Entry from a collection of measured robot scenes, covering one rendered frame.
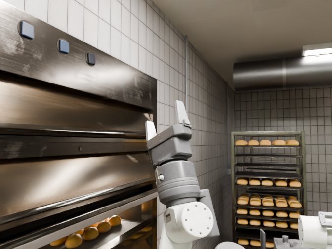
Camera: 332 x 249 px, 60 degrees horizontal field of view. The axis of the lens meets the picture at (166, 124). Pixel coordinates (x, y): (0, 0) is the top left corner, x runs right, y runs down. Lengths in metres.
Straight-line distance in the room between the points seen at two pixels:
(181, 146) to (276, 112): 4.62
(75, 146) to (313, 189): 4.47
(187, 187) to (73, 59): 0.80
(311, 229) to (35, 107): 0.87
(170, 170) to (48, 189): 0.60
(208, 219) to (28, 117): 0.67
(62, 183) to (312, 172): 4.49
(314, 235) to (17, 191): 0.82
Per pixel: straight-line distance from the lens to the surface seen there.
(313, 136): 5.19
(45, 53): 1.12
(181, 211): 0.56
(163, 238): 0.64
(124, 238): 1.63
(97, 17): 1.42
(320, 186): 5.24
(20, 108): 1.01
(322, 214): 0.73
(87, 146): 1.26
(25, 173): 1.05
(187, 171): 0.60
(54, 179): 1.13
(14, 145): 1.00
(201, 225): 0.56
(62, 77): 1.16
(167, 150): 0.62
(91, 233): 1.62
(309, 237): 0.72
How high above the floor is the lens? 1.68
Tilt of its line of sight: 4 degrees up
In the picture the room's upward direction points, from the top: straight up
